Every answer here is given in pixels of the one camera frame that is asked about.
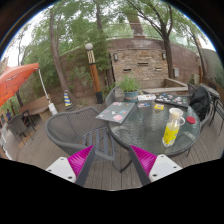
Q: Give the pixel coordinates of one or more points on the clear bottle with yellow label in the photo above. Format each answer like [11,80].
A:
[170,135]

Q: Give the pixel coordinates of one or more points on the dark metal chair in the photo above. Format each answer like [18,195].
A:
[216,100]

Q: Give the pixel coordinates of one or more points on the yellow card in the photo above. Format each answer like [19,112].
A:
[159,107]

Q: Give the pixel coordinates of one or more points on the white mug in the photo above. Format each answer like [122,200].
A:
[182,119]

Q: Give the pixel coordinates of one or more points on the black wall lamp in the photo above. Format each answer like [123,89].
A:
[163,56]
[115,57]

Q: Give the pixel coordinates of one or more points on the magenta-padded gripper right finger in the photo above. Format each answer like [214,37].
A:
[145,160]

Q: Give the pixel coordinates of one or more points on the green plant in teal pot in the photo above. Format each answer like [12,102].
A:
[130,88]

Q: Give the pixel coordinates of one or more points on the wooden bench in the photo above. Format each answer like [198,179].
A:
[35,108]

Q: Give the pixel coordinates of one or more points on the small blue card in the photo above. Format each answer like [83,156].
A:
[143,104]

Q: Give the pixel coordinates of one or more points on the white printed booklet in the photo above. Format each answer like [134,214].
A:
[146,97]

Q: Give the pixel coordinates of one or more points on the black laptop with stickers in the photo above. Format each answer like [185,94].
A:
[173,100]

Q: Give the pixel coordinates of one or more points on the person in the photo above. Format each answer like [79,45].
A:
[8,115]

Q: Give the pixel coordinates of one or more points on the black bag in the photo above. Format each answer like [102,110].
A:
[200,101]

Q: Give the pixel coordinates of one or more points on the grey wall box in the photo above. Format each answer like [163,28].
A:
[176,72]

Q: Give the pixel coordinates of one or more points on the yellow and blue striped cone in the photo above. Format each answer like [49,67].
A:
[68,100]

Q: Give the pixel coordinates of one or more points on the grey wicker chair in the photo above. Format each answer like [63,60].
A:
[70,128]
[16,126]
[209,115]
[111,97]

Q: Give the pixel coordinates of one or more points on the flat round red coaster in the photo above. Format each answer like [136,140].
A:
[191,120]

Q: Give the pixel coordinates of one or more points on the wooden lamp post, white globe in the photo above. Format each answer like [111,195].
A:
[94,78]

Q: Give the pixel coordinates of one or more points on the grey laptop with stickers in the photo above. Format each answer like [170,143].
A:
[116,112]

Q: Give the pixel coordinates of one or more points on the orange patio umbrella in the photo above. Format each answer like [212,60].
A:
[15,80]

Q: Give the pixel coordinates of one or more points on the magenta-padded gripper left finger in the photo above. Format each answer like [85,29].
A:
[80,160]

